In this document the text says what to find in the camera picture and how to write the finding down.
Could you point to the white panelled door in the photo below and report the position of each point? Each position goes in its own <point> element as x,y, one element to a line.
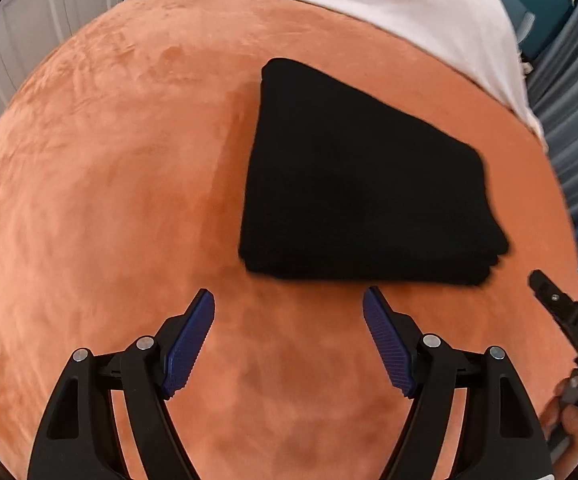
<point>29,25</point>

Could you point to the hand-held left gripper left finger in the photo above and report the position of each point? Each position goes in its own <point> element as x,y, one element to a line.
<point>189,347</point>

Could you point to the black pants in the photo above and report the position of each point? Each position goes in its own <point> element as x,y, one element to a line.
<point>359,175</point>

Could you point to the grey curtain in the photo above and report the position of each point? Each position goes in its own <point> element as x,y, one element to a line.
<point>574,135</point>

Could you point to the orange blanket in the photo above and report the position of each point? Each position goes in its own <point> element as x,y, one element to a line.
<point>119,185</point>

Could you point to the person's right hand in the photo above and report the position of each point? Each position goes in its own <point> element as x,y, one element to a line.
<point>571,422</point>

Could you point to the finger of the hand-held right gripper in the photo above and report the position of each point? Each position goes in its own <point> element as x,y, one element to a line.
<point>564,310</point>

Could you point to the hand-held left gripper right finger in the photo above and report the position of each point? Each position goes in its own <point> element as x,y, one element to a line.
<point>388,347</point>

